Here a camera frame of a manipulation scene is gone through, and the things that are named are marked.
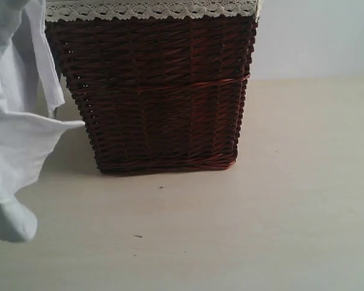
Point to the dark red wicker basket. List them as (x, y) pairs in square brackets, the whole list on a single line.
[(158, 95)]

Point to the white t-shirt red lettering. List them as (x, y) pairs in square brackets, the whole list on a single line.
[(30, 93)]

